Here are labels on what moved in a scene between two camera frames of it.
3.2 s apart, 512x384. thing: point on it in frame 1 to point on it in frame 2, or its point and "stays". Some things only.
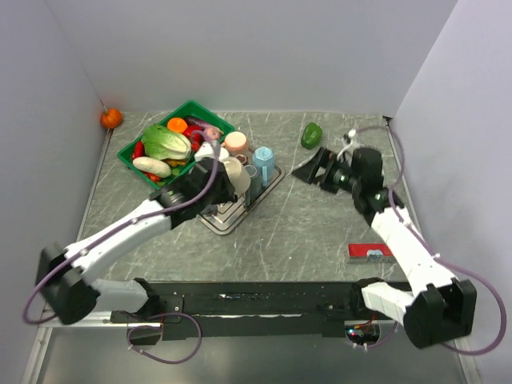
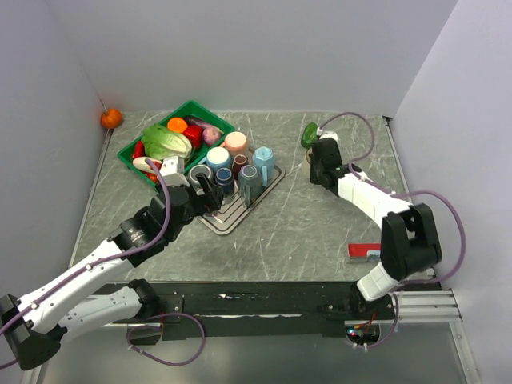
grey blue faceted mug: (256, 185) stays
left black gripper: (227, 194) to (209, 202)
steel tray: (230, 213) stays
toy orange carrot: (177, 125) stays
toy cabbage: (163, 144) stays
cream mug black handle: (238, 174) to (307, 165)
